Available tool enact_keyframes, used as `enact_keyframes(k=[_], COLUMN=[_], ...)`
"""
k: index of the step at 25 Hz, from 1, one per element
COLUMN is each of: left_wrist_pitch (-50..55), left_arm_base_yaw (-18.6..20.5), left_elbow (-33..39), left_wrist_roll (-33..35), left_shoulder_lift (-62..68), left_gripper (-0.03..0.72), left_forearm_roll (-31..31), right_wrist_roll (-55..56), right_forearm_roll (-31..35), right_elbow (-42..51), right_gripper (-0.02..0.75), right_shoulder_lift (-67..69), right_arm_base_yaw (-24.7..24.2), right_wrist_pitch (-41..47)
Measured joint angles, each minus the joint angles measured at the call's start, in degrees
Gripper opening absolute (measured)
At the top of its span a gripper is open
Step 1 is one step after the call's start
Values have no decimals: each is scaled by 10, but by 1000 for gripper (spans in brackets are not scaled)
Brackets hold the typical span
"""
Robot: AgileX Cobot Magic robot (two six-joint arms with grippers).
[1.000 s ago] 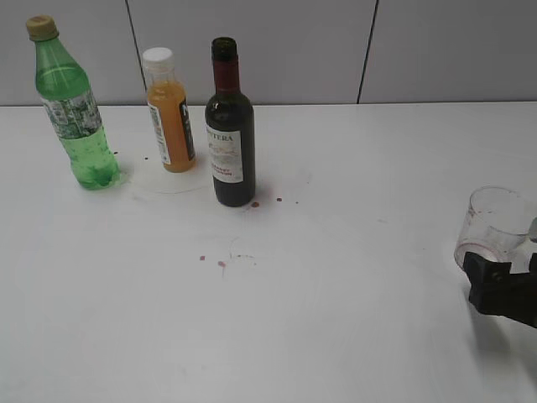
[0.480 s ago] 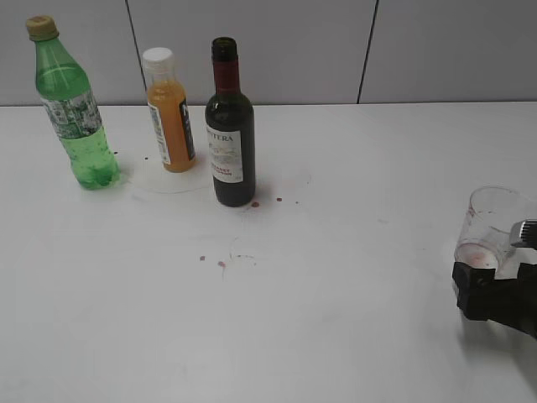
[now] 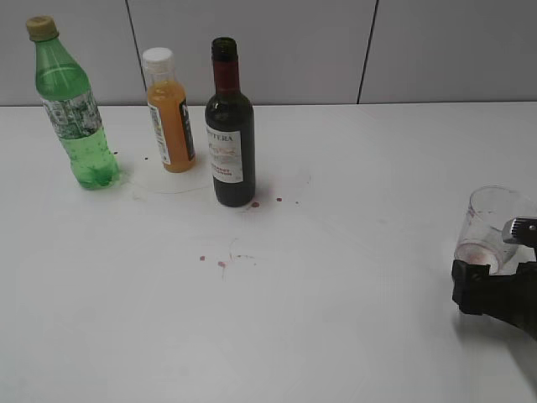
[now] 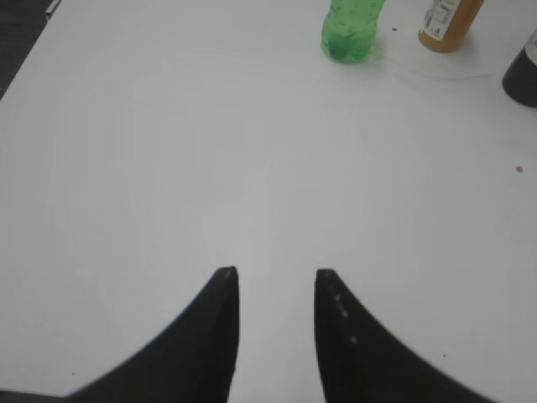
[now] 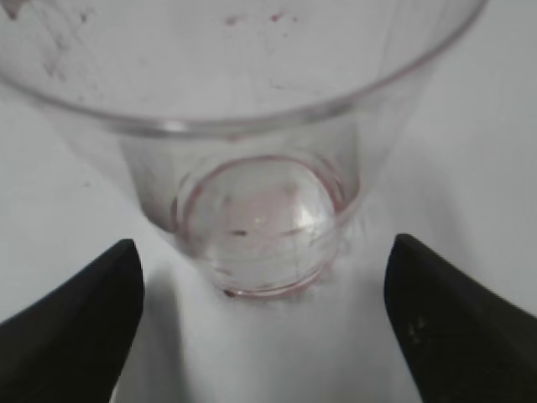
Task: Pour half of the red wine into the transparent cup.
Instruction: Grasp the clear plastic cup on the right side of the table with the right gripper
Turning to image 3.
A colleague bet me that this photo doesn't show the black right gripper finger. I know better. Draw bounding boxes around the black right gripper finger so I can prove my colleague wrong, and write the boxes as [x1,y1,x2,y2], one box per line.
[502,217,537,244]
[451,259,536,338]

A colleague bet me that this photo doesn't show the transparent plastic cup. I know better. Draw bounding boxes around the transparent plastic cup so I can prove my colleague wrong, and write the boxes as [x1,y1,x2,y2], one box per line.
[454,186,536,275]

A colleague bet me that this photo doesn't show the dark red wine bottle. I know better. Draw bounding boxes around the dark red wine bottle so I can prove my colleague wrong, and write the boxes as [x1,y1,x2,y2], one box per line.
[205,37,256,207]

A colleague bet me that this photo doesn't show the orange juice bottle white cap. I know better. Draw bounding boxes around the orange juice bottle white cap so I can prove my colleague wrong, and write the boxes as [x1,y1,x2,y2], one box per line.
[142,47,196,173]

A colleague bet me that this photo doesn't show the green plastic soda bottle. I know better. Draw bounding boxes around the green plastic soda bottle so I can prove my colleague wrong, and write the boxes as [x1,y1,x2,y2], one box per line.
[26,16,120,190]

